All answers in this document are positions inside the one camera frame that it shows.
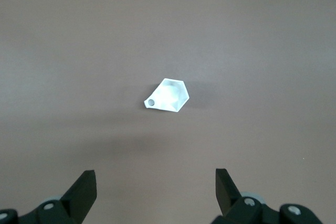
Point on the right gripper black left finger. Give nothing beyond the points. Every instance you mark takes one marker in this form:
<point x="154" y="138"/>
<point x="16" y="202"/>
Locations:
<point x="78" y="200"/>

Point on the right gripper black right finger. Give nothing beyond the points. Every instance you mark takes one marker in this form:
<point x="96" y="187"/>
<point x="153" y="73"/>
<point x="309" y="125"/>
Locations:
<point x="228" y="197"/>

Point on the white faceted cup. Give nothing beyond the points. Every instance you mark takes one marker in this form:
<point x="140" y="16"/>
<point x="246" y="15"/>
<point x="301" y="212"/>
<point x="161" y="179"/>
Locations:
<point x="170" y="95"/>

